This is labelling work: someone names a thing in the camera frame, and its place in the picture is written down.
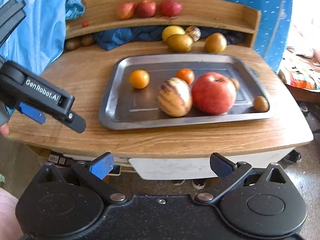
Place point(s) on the dark orange mandarin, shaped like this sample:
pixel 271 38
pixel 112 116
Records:
pixel 186 75

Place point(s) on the red apple on shelf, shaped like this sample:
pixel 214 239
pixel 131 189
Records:
pixel 146 9
pixel 125 11
pixel 170 8

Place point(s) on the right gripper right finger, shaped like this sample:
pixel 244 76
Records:
pixel 231 176

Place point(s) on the striped pepino melon back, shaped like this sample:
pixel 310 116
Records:
pixel 194 32

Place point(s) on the light orange mandarin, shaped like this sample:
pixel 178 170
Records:
pixel 139 79

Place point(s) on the large red apple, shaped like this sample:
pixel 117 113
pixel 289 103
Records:
pixel 213 93

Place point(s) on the striped pepino melon front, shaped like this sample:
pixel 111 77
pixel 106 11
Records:
pixel 174 97

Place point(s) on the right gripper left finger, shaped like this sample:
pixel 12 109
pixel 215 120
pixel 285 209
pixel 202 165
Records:
pixel 91 175

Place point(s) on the person's left hand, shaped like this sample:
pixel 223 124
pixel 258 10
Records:
pixel 4 130

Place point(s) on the left red apple on shelf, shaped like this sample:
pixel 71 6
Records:
pixel 125 11

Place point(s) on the middle red apple on shelf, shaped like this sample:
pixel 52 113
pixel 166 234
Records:
pixel 146 9

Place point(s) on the brown pear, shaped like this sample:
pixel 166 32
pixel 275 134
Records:
pixel 180 43
pixel 215 43

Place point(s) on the yellow lemon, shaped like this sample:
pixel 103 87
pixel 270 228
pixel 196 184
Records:
pixel 172 30

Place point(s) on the colourful patterned bedding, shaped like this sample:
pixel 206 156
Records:
pixel 300 69

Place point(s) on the striped pepino melon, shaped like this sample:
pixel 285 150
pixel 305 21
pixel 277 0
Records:
pixel 174 97
pixel 194 32

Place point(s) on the light blue hanging garment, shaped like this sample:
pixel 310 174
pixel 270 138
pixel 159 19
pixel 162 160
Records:
pixel 40 37

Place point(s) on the person's right hand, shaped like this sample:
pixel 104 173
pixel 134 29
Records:
pixel 9 226

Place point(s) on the white box under desk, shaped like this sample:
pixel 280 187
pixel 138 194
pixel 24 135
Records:
pixel 195 168

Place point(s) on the metal baking tray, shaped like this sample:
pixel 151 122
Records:
pixel 143 92

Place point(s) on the right red apple on shelf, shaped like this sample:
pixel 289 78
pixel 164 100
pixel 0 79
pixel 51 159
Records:
pixel 170 8

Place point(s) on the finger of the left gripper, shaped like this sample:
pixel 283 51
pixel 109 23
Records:
pixel 32 113

